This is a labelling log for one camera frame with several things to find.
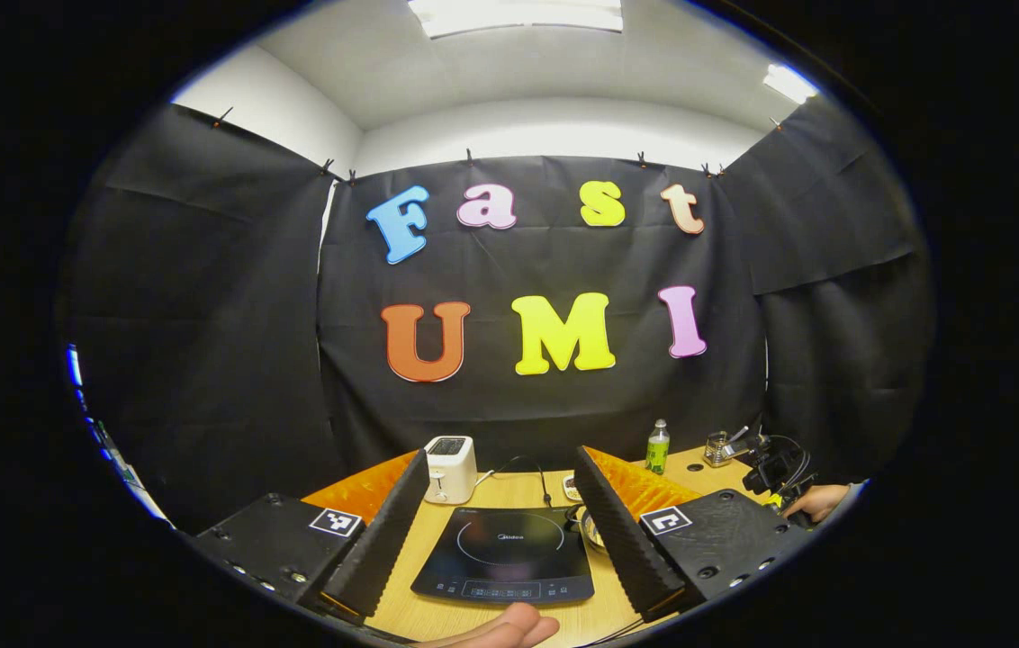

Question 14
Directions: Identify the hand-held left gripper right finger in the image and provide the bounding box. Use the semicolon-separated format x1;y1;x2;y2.
573;445;812;624

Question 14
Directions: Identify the steel pot with black handle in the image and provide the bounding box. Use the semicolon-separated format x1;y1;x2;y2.
564;504;608;552

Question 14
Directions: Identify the white toaster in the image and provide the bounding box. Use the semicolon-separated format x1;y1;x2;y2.
424;436;479;506

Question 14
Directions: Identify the green drink bottle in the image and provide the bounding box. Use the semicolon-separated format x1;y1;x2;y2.
645;418;671;476

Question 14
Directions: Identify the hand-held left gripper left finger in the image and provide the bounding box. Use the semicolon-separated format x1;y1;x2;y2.
190;448;431;622

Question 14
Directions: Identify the black induction cooktop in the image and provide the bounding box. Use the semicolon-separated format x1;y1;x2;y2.
410;506;596;606

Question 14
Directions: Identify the black power cable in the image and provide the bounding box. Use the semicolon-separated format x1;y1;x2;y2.
473;454;554;508

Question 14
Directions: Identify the large ceiling light panel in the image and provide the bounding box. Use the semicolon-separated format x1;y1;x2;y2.
408;0;625;39

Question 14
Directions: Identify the small ceiling light panel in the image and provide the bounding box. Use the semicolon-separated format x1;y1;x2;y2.
762;63;821;104

